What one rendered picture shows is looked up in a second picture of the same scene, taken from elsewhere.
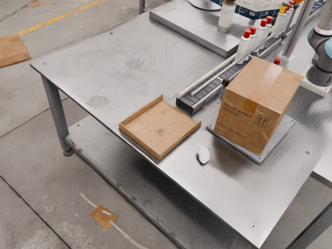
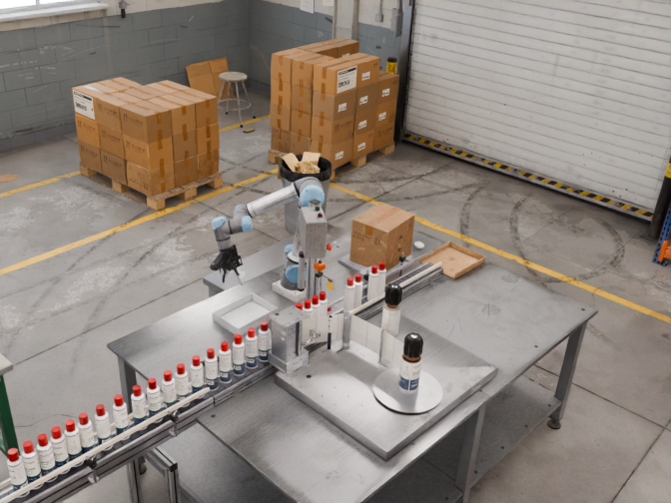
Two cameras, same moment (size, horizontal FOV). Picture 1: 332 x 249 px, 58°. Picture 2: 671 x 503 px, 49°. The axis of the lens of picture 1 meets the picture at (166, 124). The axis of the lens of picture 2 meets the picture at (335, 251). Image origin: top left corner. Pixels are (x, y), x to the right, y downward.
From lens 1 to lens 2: 4.96 m
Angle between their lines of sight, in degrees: 104
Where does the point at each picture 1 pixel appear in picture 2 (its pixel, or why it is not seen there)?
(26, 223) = (554, 366)
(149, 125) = (460, 262)
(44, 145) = (588, 433)
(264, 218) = not seen: hidden behind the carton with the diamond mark
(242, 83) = (401, 216)
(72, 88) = (539, 288)
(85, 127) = (538, 402)
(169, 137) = (443, 255)
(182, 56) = (440, 317)
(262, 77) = (385, 219)
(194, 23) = (428, 345)
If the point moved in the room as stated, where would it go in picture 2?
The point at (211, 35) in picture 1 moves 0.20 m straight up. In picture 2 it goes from (406, 327) to (410, 293)
